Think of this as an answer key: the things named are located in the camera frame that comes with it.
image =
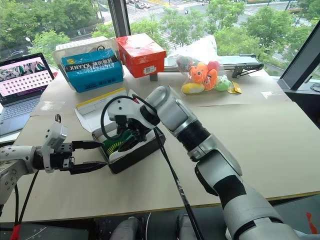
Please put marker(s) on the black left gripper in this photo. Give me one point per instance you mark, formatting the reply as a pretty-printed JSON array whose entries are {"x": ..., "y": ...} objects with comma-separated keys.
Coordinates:
[{"x": 61, "y": 157}]

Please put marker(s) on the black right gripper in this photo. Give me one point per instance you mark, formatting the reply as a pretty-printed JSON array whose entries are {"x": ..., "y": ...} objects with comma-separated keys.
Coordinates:
[{"x": 136, "y": 131}]

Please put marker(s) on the green and white shoe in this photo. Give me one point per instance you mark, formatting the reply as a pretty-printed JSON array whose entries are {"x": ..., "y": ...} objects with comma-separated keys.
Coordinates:
[{"x": 112, "y": 147}]

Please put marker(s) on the black shoebox with white lid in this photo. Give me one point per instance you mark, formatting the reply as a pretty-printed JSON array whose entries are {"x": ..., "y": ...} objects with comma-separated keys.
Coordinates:
[{"x": 135, "y": 160}]

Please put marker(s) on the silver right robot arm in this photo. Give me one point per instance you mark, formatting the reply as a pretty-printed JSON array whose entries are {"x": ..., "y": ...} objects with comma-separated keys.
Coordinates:
[{"x": 225, "y": 162}]

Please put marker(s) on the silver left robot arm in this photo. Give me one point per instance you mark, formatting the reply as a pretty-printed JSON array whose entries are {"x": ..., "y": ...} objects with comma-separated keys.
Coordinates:
[{"x": 15, "y": 160}]

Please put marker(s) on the red shoebox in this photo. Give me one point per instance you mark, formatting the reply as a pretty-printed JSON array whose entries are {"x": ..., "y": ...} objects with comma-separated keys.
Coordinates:
[{"x": 142, "y": 57}]

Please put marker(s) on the open grey laptop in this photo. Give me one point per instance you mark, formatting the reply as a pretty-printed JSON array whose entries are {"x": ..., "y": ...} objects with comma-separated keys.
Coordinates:
[{"x": 20, "y": 82}]

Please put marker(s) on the grey support block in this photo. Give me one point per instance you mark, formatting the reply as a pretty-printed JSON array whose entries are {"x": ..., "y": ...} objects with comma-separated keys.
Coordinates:
[{"x": 153, "y": 77}]

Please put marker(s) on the blue printed cardboard box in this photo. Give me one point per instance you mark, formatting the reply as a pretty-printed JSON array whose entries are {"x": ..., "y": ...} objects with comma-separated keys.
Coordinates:
[{"x": 92, "y": 72}]

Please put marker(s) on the yellow plush toy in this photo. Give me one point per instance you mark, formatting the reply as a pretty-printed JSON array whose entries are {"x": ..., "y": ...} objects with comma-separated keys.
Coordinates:
[{"x": 191, "y": 88}]

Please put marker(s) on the clear plastic toy bag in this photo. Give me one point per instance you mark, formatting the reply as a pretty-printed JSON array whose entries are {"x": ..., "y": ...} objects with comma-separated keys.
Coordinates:
[{"x": 200, "y": 75}]

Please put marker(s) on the orange plush fish toy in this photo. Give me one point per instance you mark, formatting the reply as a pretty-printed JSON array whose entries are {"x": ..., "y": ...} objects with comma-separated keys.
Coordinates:
[{"x": 201, "y": 73}]

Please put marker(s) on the red tape piece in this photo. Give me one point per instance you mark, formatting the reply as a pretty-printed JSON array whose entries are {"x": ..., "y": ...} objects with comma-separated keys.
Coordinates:
[{"x": 17, "y": 231}]

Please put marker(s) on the white plastic box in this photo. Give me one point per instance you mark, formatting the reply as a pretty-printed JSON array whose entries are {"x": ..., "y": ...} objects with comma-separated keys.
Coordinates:
[{"x": 75, "y": 46}]

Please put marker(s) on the green plush toy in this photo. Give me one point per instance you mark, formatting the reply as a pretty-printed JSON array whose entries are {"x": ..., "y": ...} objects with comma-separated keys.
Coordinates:
[{"x": 222, "y": 83}]

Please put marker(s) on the red plush toy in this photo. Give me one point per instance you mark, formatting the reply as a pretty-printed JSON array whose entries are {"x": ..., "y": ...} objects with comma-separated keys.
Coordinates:
[{"x": 213, "y": 65}]

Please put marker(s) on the yellow snack packet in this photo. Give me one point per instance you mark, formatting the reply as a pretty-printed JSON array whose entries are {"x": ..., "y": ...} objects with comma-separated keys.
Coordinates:
[{"x": 235, "y": 88}]

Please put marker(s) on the brown kraft paper sheet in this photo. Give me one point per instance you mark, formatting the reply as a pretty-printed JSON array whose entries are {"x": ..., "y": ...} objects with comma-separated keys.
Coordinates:
[{"x": 250, "y": 92}]

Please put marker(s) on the small conveyor belt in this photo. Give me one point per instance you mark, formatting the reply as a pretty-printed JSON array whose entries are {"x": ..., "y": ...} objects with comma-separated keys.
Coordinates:
[{"x": 240, "y": 65}]

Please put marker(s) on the dark monitor panel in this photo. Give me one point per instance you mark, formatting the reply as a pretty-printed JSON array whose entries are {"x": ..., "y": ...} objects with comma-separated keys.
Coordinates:
[{"x": 300, "y": 62}]

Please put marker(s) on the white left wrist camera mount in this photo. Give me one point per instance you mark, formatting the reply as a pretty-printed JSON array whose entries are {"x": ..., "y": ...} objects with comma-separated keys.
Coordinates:
[{"x": 53, "y": 136}]

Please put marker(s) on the dark window frame post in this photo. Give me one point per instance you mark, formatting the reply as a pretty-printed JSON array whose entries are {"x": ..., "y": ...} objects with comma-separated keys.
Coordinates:
[{"x": 120, "y": 17}]

